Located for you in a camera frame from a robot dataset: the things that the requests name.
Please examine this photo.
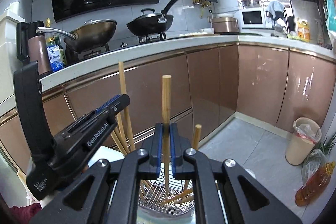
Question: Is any white microwave oven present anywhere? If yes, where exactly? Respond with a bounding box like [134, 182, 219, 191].
[240, 7, 266, 28]

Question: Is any bamboo chopstick in holder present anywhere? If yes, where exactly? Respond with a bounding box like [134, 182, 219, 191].
[160, 188, 193, 205]
[182, 123, 203, 193]

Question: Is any amber cooking oil bottle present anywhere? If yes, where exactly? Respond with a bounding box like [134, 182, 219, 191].
[294, 161, 335, 206]

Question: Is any rose gold electric kettle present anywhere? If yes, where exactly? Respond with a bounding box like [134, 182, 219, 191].
[16, 20, 52, 78]

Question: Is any white cream appliance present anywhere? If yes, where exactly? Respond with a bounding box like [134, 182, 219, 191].
[0, 8, 25, 102]

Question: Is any rose gold rice cooker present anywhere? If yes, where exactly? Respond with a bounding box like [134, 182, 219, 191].
[211, 17, 240, 34]

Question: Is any black wok with lid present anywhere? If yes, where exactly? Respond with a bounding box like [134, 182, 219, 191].
[126, 0, 179, 37]

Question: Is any bamboo chopstick diagonal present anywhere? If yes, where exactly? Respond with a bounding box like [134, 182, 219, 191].
[118, 61, 135, 151]

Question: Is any wire utensil holder basket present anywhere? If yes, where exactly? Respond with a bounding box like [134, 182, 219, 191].
[138, 163, 194, 217]

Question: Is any blue seasoning bag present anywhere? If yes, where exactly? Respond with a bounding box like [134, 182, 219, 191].
[47, 45, 66, 72]

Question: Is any beige trash bin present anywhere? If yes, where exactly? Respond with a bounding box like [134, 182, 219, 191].
[285, 117, 322, 166]

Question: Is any gas stove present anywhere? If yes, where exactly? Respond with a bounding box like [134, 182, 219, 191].
[65, 33, 167, 65]

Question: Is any brass coloured wok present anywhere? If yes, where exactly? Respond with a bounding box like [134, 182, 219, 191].
[35, 19, 118, 53]

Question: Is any yellow oil jug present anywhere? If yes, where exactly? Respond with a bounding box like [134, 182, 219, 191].
[297, 18, 310, 43]

